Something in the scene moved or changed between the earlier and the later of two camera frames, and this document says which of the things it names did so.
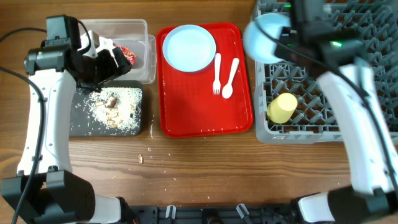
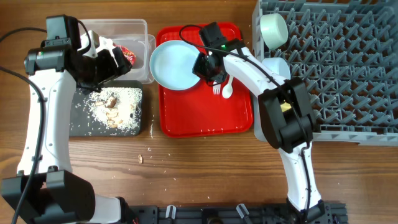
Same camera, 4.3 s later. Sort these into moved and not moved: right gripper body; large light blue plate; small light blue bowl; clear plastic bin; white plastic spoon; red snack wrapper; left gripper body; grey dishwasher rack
Moved: right gripper body; small light blue bowl; large light blue plate
Not moved: clear plastic bin; red snack wrapper; white plastic spoon; left gripper body; grey dishwasher rack
